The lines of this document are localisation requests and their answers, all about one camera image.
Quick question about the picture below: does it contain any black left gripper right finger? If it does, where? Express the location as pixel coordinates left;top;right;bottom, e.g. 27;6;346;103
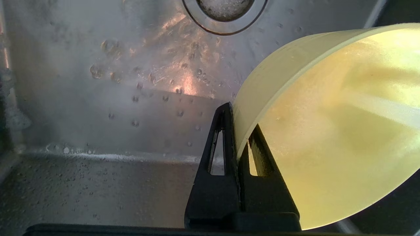
237;124;302;231

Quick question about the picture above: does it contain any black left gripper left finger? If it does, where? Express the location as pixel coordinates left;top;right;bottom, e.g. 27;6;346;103
184;102;242;229

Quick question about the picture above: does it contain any yellow plastic bowl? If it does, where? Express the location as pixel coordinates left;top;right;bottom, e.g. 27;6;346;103
232;23;420;230

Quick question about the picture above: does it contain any stainless steel sink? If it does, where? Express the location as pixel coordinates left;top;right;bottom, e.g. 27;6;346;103
0;0;420;234

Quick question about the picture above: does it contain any round metal sink drain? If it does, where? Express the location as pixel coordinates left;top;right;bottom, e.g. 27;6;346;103
182;0;268;36

